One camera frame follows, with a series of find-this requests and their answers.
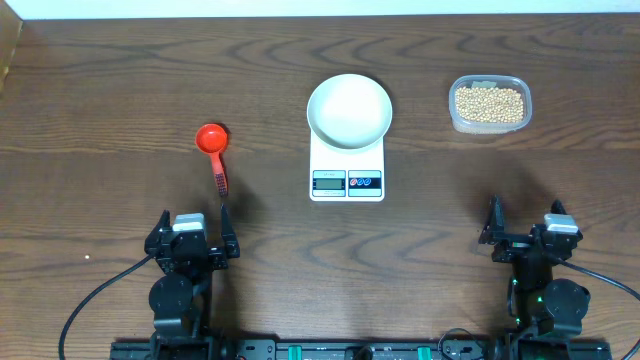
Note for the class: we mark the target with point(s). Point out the clear plastic soybean container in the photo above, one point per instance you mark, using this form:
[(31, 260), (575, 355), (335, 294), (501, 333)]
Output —
[(490, 81)]

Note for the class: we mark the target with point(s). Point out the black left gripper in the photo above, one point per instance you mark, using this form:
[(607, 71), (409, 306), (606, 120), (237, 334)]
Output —
[(219, 256)]

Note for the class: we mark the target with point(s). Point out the soybeans in container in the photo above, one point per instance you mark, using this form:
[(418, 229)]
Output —
[(489, 105)]

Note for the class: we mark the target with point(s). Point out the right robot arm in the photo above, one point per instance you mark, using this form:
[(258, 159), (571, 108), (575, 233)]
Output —
[(549, 307)]

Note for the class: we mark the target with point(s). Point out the cardboard box edge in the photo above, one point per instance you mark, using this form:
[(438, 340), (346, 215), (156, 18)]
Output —
[(10, 32)]

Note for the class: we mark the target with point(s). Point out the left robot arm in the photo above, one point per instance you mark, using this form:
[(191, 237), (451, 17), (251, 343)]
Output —
[(181, 297)]

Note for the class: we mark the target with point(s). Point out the red plastic measuring scoop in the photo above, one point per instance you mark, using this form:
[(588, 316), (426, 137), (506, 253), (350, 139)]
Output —
[(212, 140)]

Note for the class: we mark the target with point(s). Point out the white digital kitchen scale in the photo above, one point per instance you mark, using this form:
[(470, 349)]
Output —
[(338, 175)]

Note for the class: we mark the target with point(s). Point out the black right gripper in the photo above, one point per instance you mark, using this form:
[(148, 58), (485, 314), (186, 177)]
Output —
[(494, 232)]

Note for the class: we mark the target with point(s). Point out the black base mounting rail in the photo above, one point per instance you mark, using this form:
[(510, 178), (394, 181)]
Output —
[(264, 349)]

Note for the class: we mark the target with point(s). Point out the white ceramic bowl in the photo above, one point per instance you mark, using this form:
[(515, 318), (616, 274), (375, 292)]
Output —
[(349, 112)]

